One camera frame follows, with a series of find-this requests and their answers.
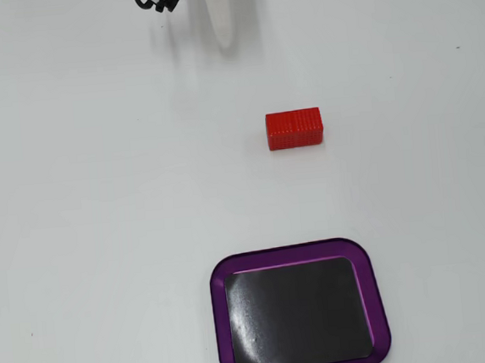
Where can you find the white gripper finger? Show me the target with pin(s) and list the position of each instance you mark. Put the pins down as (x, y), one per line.
(221, 13)

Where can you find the red textured rectangular block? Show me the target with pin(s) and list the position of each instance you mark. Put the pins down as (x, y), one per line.
(293, 128)

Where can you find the purple tray with black inlay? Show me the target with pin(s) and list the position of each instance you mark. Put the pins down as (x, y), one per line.
(297, 317)

